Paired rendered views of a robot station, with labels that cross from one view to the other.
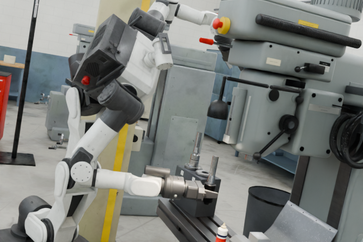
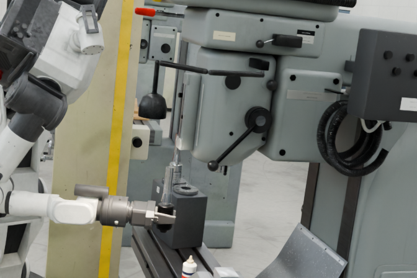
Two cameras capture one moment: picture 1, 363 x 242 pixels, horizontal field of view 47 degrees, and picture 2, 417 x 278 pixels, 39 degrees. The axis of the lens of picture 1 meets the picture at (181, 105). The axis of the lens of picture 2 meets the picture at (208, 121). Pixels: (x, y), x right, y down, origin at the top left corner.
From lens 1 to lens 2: 0.44 m
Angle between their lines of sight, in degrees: 7
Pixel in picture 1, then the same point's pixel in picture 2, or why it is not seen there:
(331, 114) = (324, 102)
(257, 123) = (213, 121)
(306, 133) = (287, 130)
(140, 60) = (64, 44)
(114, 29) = (24, 5)
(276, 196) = not seen: hidden behind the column
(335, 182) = (345, 196)
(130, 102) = (44, 102)
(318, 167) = (328, 175)
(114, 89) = (18, 87)
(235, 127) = (188, 128)
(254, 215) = not seen: hidden behind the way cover
